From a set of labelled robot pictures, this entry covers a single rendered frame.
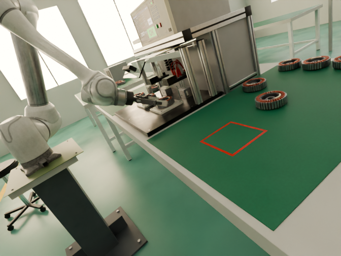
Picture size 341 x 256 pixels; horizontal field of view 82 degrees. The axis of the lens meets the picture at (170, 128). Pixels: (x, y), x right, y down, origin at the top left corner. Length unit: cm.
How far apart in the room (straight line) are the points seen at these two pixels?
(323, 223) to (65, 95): 561
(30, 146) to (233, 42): 115
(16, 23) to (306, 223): 115
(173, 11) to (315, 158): 84
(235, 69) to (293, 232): 88
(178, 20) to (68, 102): 492
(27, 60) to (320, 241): 131
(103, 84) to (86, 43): 503
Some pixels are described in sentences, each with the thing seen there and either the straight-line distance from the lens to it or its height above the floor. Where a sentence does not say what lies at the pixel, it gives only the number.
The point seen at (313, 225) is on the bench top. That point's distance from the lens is 45.
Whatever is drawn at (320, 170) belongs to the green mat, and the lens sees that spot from 55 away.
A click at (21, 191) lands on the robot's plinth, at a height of 72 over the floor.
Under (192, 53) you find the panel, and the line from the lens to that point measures 118.
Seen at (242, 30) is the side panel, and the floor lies 101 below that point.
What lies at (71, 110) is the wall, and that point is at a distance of 578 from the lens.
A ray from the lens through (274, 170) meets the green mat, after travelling 54.
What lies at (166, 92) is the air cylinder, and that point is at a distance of 136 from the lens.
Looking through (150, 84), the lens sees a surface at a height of 89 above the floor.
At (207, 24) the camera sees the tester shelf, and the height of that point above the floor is 110.
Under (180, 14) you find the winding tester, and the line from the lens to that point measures 109.
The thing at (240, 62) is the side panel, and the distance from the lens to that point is 118.
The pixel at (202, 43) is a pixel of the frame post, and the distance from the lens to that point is 102.
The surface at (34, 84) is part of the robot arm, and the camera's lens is 131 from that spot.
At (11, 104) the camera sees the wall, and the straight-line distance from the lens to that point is 585.
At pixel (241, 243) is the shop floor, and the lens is 132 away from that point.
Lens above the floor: 111
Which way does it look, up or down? 24 degrees down
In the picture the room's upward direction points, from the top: 21 degrees counter-clockwise
